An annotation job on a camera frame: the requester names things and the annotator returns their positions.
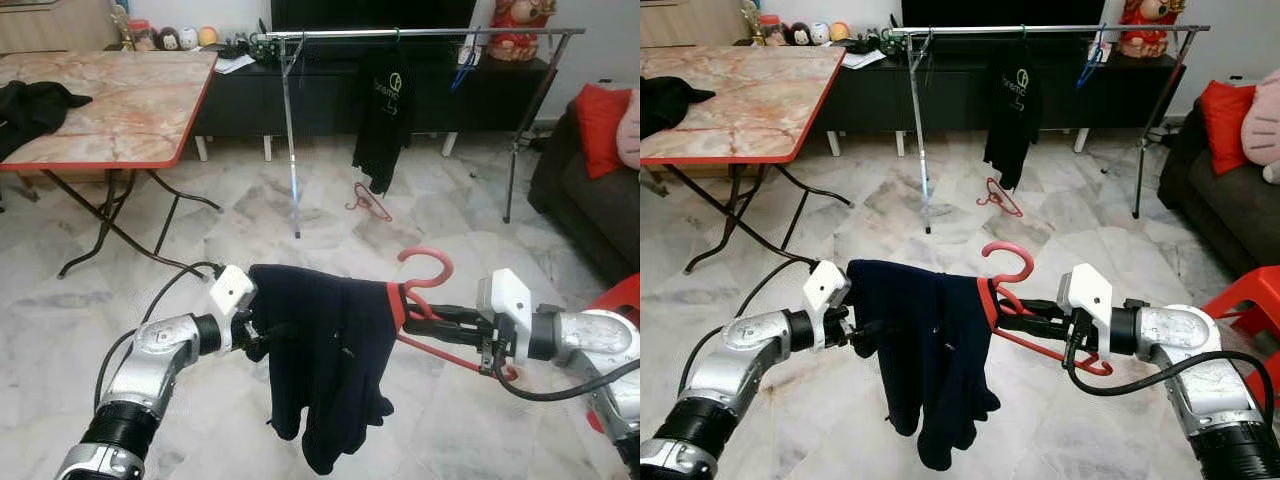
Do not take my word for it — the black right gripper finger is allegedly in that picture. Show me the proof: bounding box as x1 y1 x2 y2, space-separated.
998 297 1073 321
405 303 483 327
1010 312 1079 343
425 318 491 348

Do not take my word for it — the coral red plastic hanger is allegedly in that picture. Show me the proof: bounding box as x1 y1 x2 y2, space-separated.
385 247 521 383
978 240 1114 377

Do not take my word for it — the navy blue shirt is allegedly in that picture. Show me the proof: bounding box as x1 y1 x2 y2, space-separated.
847 258 1001 471
245 263 409 476

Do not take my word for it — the thin red hanger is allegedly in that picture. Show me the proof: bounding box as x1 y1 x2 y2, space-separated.
345 182 394 222
977 177 1025 218

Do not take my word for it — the blue plastic hanger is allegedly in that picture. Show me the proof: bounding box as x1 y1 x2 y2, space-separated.
1078 38 1109 89
450 40 481 91

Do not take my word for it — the red plastic stool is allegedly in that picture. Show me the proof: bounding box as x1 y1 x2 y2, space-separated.
1200 264 1280 348
584 272 641 336

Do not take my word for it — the dark grey fabric sofa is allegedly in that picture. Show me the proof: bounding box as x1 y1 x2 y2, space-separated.
1158 95 1280 277
527 100 641 291

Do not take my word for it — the black shirt green print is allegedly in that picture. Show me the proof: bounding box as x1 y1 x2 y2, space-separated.
352 45 416 196
983 42 1044 192

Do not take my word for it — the black TV console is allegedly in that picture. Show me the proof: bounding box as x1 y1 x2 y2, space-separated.
818 40 1188 158
193 45 558 163

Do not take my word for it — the red cushion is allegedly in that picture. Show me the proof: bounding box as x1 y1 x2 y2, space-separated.
1200 80 1258 176
573 83 633 181

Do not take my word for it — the pink cat face pillow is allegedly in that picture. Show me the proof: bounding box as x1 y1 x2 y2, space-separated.
1240 68 1280 169
617 90 641 169

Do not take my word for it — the silver clothes rack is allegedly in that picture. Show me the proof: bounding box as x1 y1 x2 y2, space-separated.
255 27 586 240
885 24 1211 235

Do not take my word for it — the red laughing buddha statue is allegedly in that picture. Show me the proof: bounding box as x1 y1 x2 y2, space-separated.
487 0 557 64
1116 0 1183 59

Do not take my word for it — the black crumpled garment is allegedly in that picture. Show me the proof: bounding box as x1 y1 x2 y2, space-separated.
0 80 93 161
640 75 717 140

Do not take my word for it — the black flat television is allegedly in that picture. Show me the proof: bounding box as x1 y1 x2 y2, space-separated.
270 0 479 33
900 0 1109 29

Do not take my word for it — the light wooden cabinet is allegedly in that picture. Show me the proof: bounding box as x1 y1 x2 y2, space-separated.
0 0 123 54
640 0 749 49

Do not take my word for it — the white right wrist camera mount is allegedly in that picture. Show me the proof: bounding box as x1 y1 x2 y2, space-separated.
1057 263 1114 361
476 268 533 366

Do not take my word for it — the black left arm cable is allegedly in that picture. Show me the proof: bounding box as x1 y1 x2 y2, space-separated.
118 260 229 386
678 255 819 401

